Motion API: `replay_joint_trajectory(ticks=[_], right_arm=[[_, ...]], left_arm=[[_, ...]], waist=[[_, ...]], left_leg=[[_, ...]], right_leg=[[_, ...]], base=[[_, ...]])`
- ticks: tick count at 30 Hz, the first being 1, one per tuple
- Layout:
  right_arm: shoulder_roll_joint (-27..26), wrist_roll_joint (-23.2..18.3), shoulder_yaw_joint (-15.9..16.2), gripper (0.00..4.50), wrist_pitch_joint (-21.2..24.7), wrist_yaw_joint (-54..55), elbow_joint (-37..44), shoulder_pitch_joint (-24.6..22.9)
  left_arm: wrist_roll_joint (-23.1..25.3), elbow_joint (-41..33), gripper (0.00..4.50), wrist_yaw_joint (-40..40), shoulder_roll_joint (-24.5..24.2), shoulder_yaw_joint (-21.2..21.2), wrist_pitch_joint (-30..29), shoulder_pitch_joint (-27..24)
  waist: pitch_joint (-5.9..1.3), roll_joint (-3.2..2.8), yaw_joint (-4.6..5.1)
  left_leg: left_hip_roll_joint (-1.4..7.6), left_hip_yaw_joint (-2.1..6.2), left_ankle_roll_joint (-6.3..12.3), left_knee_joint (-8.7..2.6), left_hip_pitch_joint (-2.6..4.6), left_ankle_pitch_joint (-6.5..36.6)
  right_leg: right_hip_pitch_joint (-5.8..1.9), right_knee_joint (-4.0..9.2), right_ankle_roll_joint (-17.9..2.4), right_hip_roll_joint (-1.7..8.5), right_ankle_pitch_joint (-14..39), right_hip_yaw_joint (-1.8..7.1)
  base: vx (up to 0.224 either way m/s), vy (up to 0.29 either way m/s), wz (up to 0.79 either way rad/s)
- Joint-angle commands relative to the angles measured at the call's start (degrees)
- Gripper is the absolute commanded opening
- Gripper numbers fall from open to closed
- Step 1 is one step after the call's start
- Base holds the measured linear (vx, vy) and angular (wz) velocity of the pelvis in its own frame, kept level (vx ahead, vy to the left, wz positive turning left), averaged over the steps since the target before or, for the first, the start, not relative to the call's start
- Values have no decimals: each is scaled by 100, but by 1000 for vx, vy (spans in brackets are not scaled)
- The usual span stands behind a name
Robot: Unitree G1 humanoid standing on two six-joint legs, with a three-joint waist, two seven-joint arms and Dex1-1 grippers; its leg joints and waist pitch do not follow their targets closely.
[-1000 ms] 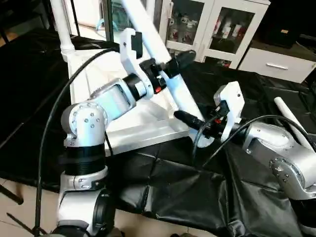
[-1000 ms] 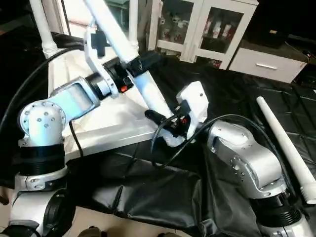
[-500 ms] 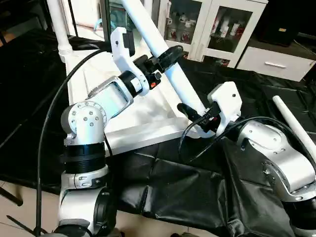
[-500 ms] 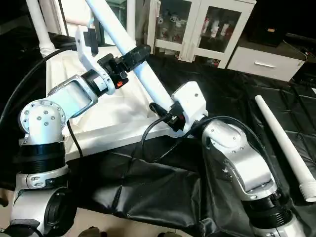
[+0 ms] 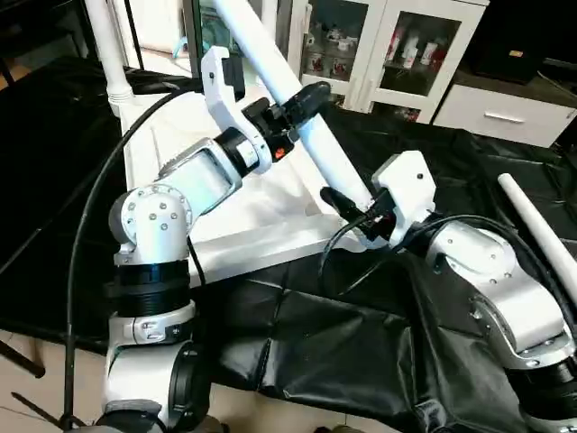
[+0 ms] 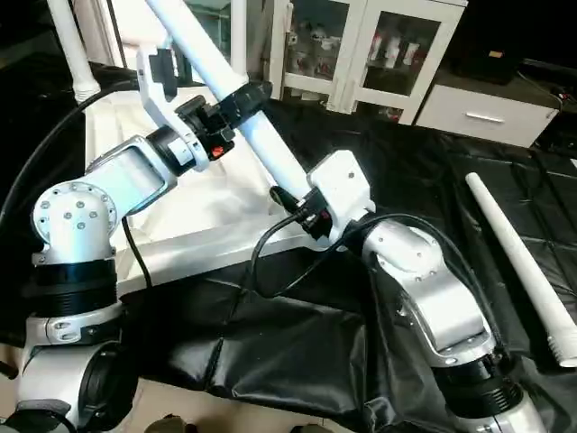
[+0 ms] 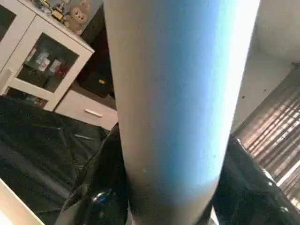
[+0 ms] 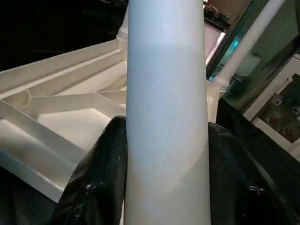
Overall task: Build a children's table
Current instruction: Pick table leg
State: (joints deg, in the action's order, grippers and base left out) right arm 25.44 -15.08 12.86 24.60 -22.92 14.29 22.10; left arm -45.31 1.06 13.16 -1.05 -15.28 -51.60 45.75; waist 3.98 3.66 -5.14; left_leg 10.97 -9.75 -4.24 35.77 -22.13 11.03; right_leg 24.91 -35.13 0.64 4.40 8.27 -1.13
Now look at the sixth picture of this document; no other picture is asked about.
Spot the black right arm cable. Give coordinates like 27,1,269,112
236,184,508,351

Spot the white plastic table top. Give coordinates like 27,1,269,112
83,86,318,297

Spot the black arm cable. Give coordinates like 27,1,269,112
0,78,152,291
236,184,508,351

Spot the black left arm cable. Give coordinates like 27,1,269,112
0,78,152,291

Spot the white plastic table leg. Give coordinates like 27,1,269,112
229,0,251,78
463,172,577,369
45,0,103,102
142,0,318,207

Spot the white glass door cabinet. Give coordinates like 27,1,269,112
269,0,471,126

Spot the black table mat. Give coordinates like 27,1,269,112
0,54,577,433

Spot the white drawer unit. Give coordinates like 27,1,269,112
415,83,559,150

